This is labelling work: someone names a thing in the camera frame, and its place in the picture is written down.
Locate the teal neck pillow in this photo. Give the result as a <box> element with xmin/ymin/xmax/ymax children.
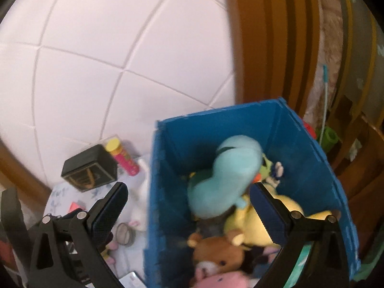
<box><xmin>187</xmin><ymin>135</ymin><xmax>263</xmax><ymax>220</ymax></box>

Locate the glass candle jar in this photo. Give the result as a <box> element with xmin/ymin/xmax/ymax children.
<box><xmin>115</xmin><ymin>223</ymin><xmax>136</xmax><ymax>246</ymax></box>

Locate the yellow pikachu plush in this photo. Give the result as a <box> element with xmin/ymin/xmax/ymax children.
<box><xmin>223</xmin><ymin>182</ymin><xmax>334</xmax><ymax>248</ymax></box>

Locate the white plush rabbit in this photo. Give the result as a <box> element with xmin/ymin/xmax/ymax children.
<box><xmin>129</xmin><ymin>157</ymin><xmax>150</xmax><ymax>232</ymax></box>

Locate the pink plush in crate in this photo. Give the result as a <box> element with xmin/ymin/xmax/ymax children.
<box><xmin>192</xmin><ymin>269</ymin><xmax>260</xmax><ymax>288</ymax></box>

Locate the black square box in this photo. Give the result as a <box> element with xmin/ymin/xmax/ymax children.
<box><xmin>61</xmin><ymin>144</ymin><xmax>118</xmax><ymax>192</ymax></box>

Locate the brown bear plush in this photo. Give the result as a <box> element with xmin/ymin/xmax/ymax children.
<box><xmin>187</xmin><ymin>229</ymin><xmax>245</xmax><ymax>281</ymax></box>

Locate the pink snack canister yellow lid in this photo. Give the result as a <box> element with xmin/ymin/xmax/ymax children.
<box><xmin>105</xmin><ymin>138</ymin><xmax>139</xmax><ymax>176</ymax></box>

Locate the blue plastic storage crate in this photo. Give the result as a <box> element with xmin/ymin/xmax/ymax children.
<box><xmin>144</xmin><ymin>98</ymin><xmax>360</xmax><ymax>287</ymax></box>

